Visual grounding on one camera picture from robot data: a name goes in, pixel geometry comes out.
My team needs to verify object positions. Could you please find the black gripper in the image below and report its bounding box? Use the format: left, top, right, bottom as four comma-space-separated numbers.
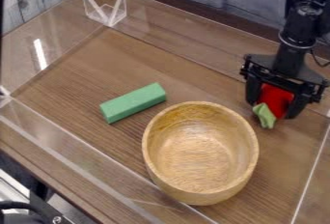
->
240, 54, 329, 119

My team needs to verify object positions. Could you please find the red felt fruit green leaf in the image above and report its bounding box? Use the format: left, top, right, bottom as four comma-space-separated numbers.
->
253, 84, 294, 129

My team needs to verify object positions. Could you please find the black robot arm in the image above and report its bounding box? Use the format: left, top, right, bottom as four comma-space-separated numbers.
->
240, 0, 330, 119

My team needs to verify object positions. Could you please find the wooden bowl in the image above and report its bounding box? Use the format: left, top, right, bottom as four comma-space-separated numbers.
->
142, 101, 260, 206

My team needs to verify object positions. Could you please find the green rectangular block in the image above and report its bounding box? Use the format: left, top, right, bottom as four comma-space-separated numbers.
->
99, 82, 166, 124

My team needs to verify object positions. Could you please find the clear acrylic enclosure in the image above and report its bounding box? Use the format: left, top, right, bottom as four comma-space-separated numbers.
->
0, 0, 330, 224

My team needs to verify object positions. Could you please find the black metal bracket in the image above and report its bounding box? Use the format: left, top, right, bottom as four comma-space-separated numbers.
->
30, 192, 75, 224

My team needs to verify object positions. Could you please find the black cable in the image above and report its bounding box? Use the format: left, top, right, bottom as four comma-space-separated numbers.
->
0, 201, 45, 224

